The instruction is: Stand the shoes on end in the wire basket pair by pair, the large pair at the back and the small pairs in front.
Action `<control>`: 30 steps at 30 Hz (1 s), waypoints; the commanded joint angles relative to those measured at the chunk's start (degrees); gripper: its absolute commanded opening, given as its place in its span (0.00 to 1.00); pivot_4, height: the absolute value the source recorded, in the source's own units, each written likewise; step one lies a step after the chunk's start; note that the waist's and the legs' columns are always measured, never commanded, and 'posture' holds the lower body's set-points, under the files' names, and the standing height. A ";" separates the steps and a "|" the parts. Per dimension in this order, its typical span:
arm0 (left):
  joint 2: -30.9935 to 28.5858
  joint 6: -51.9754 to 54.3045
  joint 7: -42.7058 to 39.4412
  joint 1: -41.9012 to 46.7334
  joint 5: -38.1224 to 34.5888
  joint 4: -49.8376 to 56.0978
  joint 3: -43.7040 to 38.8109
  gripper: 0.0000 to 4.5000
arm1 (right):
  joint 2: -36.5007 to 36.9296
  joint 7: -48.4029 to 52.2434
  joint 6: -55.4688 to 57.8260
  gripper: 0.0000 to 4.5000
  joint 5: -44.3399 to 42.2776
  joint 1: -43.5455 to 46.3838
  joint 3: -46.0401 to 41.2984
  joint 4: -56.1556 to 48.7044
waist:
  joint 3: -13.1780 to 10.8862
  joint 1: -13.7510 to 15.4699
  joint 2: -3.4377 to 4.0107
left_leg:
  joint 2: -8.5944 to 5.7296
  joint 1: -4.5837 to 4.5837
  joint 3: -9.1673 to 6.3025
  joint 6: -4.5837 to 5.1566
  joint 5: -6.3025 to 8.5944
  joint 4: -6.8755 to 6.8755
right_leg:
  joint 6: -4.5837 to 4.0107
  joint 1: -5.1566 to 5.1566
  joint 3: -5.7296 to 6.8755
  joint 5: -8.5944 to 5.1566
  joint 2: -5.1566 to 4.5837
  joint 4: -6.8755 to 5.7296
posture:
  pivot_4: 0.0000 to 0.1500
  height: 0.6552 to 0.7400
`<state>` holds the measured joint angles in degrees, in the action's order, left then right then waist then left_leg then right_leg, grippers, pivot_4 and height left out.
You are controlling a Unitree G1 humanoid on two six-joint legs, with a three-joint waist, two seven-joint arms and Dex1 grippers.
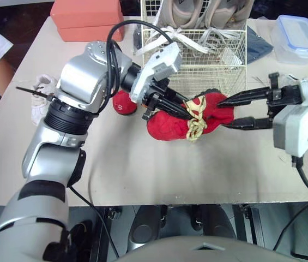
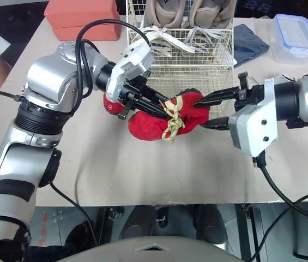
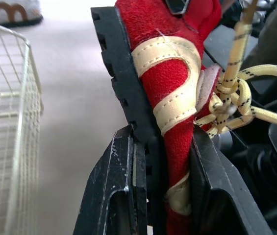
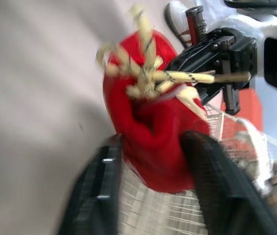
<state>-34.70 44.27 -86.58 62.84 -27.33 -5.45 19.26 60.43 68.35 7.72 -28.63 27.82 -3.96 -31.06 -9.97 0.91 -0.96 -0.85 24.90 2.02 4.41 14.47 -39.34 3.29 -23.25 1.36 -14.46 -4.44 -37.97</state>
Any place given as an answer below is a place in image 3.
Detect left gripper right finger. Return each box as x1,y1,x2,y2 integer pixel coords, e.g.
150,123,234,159
190,127,274,235

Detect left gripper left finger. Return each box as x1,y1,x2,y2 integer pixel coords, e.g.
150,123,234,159
73,126,149,235

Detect small red shoe yellow laces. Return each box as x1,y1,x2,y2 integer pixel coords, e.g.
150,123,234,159
90,0,277,235

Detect small white shoe brown mark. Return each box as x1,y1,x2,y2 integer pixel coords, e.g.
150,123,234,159
0,0,43,30

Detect cream wire basket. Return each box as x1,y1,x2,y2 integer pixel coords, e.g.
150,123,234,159
0,18,45,235

